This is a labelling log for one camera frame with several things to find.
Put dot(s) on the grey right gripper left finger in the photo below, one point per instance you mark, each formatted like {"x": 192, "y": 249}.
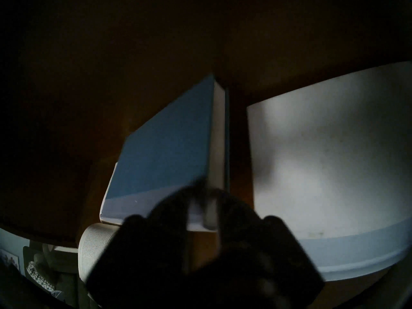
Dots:
{"x": 145, "y": 263}

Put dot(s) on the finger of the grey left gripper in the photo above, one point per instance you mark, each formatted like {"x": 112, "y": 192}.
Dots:
{"x": 43, "y": 281}

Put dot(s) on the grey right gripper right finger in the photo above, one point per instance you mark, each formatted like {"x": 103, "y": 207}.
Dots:
{"x": 257, "y": 266}

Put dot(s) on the paperback book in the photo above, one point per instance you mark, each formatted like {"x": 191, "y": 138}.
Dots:
{"x": 93, "y": 244}

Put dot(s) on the blue hardcover book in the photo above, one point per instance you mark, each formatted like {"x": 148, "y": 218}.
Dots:
{"x": 167, "y": 144}

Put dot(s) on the white hardcover book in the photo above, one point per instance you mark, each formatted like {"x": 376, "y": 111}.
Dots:
{"x": 328, "y": 166}

